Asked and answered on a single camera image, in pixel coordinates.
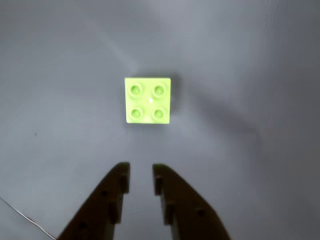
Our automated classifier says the green lego block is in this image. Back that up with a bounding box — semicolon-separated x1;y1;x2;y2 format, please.
124;77;172;125

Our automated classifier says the grey foam mat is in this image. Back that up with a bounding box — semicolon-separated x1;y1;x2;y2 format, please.
0;0;320;240

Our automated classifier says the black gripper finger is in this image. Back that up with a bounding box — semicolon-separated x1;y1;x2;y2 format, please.
152;163;231;240
57;161;131;240

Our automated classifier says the thin red white wire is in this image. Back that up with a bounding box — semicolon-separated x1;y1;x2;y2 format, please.
0;197;56;240

